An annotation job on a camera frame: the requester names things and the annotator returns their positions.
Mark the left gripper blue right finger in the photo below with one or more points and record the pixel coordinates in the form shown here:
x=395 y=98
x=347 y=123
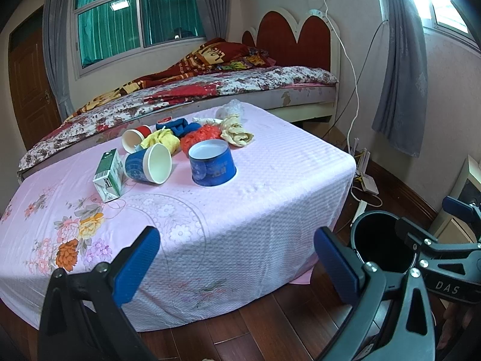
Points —
x=341 y=264

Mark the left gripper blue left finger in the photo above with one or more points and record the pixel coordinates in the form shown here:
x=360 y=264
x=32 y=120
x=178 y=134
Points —
x=131 y=265

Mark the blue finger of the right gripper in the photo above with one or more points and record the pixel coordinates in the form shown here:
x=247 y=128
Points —
x=428 y=247
x=469 y=214

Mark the green white milk carton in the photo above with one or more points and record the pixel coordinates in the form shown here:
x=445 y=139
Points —
x=108 y=178

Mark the red paper cup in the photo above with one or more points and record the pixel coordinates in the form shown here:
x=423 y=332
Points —
x=132 y=138

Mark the blue round paper bowl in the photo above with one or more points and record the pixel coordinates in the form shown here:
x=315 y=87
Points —
x=211 y=163

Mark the yellow cloth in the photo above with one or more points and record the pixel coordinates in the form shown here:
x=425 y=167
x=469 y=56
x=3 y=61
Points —
x=165 y=137

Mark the blue cloth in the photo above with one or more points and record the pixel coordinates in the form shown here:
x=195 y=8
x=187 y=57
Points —
x=179 y=127

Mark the red plastic bag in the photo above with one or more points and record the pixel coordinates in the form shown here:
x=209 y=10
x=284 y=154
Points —
x=205 y=132

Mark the white tissue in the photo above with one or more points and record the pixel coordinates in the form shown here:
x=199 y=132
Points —
x=207 y=121

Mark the beige paper bag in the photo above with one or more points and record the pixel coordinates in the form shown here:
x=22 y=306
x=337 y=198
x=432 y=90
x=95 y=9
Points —
x=234 y=132

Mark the clear plastic bag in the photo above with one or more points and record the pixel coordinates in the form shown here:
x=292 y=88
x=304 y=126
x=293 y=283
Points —
x=232 y=108

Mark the black trash bin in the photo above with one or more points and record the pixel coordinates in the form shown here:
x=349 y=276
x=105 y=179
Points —
x=374 y=239

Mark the person right hand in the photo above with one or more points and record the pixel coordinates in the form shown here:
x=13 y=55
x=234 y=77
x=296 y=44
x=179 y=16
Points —
x=455 y=317

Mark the beige nightstand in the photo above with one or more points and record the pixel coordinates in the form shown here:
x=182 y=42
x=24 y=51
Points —
x=454 y=228

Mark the white power strip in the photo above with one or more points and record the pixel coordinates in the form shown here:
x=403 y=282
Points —
x=362 y=205

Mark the white wifi router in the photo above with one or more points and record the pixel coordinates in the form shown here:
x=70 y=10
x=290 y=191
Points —
x=366 y=181

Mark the grey curtain right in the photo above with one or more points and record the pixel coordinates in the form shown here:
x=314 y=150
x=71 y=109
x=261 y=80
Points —
x=401 y=114

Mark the bed with floral sheet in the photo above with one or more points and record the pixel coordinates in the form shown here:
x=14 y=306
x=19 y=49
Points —
x=133 y=107

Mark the brown wooden door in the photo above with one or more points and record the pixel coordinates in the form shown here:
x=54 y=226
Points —
x=34 y=104

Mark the red heart headboard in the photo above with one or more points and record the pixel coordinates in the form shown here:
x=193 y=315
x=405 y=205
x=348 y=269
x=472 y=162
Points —
x=311 y=42

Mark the red patterned blanket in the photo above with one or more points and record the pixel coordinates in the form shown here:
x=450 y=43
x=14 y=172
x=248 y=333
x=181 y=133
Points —
x=216 y=55

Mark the window with green curtain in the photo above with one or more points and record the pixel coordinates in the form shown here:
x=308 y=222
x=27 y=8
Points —
x=109 y=30

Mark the grey curtain left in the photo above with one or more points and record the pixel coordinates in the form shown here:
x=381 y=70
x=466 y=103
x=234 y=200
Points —
x=54 y=47

